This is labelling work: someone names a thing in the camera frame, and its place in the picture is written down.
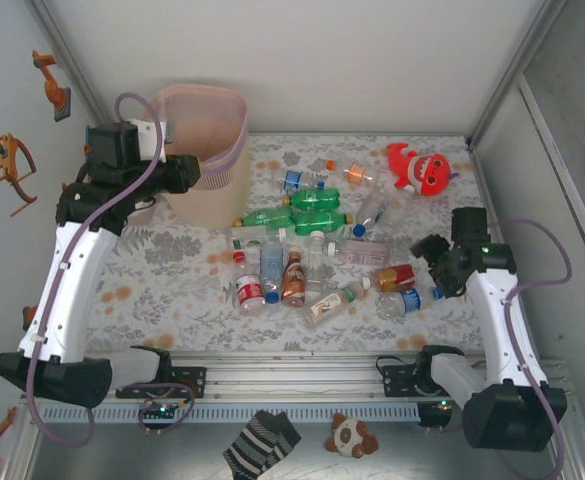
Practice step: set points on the clear cylindrical bottle white cap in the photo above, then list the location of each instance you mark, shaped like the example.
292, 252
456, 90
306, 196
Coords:
252, 234

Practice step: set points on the clear bottle red label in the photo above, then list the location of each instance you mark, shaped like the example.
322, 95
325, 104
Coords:
249, 290

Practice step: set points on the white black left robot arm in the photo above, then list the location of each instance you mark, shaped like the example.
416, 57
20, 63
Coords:
72, 290

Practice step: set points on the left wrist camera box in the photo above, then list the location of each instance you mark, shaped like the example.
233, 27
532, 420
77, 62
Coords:
149, 135

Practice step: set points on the brown coffee drink bottle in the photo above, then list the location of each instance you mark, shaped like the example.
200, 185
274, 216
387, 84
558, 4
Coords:
294, 280

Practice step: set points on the small controller circuit board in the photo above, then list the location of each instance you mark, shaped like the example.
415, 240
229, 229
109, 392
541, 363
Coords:
161, 410
444, 403

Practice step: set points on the light blue square bottle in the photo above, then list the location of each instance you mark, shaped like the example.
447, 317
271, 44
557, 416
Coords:
271, 265

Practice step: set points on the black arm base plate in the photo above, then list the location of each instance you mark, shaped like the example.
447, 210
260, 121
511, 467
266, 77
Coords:
394, 380
194, 380

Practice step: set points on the bottle red gold label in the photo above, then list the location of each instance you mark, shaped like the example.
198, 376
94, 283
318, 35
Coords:
397, 277

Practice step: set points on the black white striped sock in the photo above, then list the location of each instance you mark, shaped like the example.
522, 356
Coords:
259, 445

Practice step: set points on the clear bottle wide white cap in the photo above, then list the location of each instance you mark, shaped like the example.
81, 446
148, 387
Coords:
316, 257

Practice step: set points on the clear bottle blue label blue cap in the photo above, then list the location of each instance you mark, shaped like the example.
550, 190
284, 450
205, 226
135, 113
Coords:
397, 305

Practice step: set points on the bottle pale pink label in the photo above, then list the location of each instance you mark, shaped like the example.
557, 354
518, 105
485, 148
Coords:
367, 254

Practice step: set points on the green soda bottle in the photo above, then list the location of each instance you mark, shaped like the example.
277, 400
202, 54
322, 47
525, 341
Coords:
322, 223
267, 218
314, 200

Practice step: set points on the red shark plush toy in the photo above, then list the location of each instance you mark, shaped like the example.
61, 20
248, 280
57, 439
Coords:
432, 172

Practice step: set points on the beige ribbed bin pink liner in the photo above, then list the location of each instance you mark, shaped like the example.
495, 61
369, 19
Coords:
217, 200

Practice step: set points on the bottle beige label green cap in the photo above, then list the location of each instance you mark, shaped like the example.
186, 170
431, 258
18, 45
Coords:
324, 307

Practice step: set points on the brown white panda plush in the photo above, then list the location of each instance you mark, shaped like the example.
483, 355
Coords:
347, 437

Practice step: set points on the aluminium enclosure frame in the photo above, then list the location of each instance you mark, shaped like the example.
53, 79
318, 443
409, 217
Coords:
297, 380

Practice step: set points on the floral patterned tablecloth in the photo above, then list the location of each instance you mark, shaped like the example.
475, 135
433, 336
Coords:
197, 320

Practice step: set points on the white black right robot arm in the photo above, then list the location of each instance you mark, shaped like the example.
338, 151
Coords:
497, 320

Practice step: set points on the clear bottle orange label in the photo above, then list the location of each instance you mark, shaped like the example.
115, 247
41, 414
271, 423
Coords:
357, 174

